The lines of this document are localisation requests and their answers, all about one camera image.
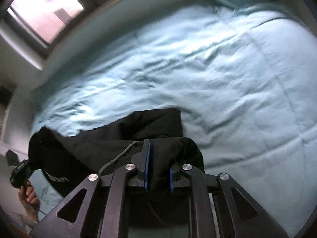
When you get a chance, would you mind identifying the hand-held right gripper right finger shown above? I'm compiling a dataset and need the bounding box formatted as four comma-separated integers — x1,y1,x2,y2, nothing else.
170,164,289,238

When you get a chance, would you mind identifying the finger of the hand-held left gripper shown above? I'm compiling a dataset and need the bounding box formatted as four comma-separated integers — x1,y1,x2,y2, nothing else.
6,150,20,167

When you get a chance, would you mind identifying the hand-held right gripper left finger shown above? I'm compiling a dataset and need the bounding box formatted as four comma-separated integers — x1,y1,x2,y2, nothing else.
30,139,153,238

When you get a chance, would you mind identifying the black hooded jacket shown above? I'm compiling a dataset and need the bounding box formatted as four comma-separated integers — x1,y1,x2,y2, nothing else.
28,107,206,204

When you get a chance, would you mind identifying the person's left forearm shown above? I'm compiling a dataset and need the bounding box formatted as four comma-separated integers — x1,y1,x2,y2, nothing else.
23,209,40,224

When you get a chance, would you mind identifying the person's left hand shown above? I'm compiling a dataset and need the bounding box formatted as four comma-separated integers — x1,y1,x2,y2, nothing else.
18,181,40,214

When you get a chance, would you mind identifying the light blue quilted blanket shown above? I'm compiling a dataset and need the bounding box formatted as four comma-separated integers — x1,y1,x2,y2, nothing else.
31,0,313,238

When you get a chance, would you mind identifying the grey framed window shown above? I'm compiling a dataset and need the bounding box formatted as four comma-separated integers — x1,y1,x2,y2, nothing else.
0,0,141,56

